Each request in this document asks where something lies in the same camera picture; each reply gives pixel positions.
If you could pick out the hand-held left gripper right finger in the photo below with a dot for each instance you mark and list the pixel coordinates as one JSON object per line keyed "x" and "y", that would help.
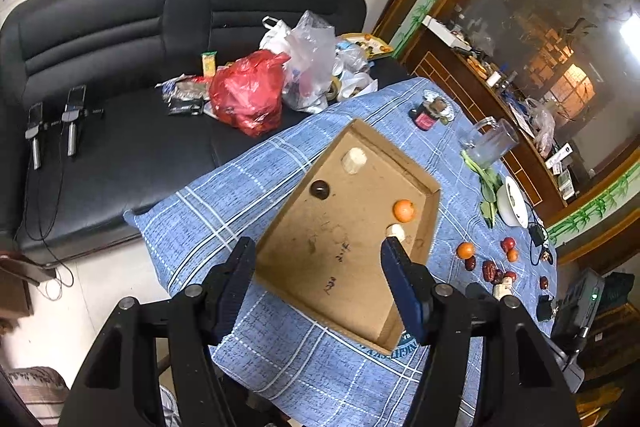
{"x": 406, "y": 294}

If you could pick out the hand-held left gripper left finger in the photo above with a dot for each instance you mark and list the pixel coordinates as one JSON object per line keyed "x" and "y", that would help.
{"x": 235, "y": 289}

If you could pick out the red date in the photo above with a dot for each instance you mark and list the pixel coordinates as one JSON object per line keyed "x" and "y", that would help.
{"x": 498, "y": 277}
{"x": 470, "y": 264}
{"x": 487, "y": 268}

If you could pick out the orange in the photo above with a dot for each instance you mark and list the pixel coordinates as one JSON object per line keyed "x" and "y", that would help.
{"x": 404, "y": 211}
{"x": 465, "y": 249}

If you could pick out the cardboard tray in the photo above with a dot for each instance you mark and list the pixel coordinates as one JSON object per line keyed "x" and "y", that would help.
{"x": 340, "y": 257}

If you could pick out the blue plaid cloth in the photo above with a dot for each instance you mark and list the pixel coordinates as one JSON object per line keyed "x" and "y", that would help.
{"x": 225, "y": 207}

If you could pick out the dark round fruit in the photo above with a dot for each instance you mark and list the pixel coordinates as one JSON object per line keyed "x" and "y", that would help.
{"x": 320, "y": 190}

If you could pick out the green leaves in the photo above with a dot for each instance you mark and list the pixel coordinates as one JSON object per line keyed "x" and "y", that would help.
{"x": 487, "y": 187}

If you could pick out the dark date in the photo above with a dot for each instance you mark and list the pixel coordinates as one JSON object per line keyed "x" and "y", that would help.
{"x": 544, "y": 282}

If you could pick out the black charger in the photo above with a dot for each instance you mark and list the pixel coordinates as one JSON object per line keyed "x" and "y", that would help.
{"x": 545, "y": 308}

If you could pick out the white bowl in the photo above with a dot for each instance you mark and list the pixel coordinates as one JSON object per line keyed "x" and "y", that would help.
{"x": 512, "y": 202}

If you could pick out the glass mug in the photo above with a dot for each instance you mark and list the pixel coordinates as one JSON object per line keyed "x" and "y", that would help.
{"x": 492, "y": 144}

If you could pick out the dark device green light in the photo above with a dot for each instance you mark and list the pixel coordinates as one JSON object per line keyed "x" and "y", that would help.
{"x": 580, "y": 302}

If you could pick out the dark jar red label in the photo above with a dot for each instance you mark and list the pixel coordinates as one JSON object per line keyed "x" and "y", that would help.
{"x": 425, "y": 119}

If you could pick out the black snack packet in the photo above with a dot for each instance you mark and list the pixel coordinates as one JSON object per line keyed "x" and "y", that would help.
{"x": 186, "y": 107}

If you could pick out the red plastic bag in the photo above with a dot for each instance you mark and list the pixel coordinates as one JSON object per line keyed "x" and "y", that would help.
{"x": 247, "y": 97}

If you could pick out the white patterned dish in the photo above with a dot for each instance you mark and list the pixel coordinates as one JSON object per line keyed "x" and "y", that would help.
{"x": 446, "y": 99}

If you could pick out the wooden glass cabinet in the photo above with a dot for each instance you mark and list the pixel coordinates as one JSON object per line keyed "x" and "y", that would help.
{"x": 450, "y": 72}

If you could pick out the yellow snack packet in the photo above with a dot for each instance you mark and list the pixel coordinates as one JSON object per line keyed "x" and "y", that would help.
{"x": 209, "y": 63}

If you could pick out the black handheld device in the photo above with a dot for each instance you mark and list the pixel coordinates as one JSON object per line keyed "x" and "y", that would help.
{"x": 74, "y": 117}
{"x": 35, "y": 132}

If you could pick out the clear plastic bag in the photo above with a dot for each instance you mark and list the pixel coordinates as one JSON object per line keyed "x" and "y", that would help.
{"x": 312, "y": 52}

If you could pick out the yellow printed box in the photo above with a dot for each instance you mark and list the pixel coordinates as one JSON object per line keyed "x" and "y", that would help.
{"x": 372, "y": 43}

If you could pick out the white plastic bag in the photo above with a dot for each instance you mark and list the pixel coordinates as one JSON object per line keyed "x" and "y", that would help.
{"x": 275, "y": 38}

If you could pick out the white flat box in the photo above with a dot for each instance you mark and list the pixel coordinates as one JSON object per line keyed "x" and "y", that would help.
{"x": 442, "y": 31}

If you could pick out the black leather sofa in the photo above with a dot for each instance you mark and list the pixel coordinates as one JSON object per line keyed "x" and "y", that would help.
{"x": 125, "y": 32}

